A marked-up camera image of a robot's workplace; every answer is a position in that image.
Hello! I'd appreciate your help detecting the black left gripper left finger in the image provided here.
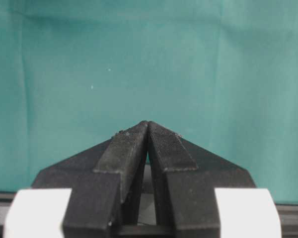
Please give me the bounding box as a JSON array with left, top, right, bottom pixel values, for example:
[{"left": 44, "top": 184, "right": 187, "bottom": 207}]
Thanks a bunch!
[{"left": 32, "top": 121, "right": 148, "bottom": 238}]

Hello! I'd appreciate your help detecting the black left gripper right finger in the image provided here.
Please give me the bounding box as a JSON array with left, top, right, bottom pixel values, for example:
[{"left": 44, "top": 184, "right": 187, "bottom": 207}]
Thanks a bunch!
[{"left": 148, "top": 121, "right": 255, "bottom": 238}]

